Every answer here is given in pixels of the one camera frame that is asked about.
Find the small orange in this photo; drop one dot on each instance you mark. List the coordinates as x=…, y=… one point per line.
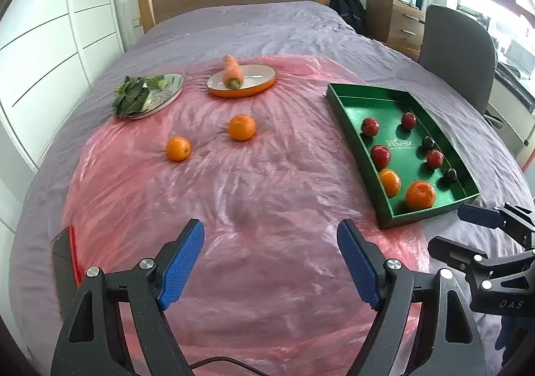
x=391, y=182
x=178, y=149

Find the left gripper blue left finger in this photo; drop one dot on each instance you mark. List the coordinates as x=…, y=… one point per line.
x=92, y=340

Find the carrot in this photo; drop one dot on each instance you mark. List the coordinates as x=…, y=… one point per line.
x=232, y=73

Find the grey office chair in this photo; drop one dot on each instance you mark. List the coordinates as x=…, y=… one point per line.
x=461, y=53

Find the orange oval dish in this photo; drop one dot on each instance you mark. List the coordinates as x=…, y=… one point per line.
x=256, y=78

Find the pink plastic sheet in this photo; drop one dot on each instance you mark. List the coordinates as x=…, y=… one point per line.
x=270, y=287

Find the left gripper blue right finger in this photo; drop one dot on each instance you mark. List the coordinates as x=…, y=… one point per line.
x=447, y=341

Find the green rectangular tray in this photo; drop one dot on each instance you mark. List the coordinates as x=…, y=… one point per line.
x=352, y=103

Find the white wardrobe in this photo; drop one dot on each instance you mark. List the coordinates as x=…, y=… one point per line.
x=57, y=49

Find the dark plum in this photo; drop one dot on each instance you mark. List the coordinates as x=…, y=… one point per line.
x=428, y=143
x=451, y=175

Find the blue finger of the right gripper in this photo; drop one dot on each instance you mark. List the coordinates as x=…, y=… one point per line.
x=455, y=252
x=515, y=221

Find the wooden drawer cabinet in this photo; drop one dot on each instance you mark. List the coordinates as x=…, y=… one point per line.
x=397, y=25

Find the red apple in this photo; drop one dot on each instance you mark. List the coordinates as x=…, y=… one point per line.
x=381, y=156

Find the black backpack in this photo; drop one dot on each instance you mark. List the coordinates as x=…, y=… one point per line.
x=353, y=13

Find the large orange front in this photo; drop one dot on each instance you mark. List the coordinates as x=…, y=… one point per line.
x=420, y=195

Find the purple bed sheet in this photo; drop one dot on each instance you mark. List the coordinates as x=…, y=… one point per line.
x=248, y=33

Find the mandarin orange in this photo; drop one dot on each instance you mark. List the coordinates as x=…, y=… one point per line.
x=241, y=127

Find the green leafy bok choy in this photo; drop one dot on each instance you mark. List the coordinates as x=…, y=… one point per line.
x=131, y=96

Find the grey patterned plate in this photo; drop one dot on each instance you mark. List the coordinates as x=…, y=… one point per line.
x=160, y=99

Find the red cased smartphone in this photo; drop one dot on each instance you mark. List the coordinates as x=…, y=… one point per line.
x=67, y=272

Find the blue gloved right hand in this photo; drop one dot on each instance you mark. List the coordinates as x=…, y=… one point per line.
x=512, y=334

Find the red fruit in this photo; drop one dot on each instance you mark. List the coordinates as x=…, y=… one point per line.
x=409, y=120
x=434, y=159
x=370, y=127

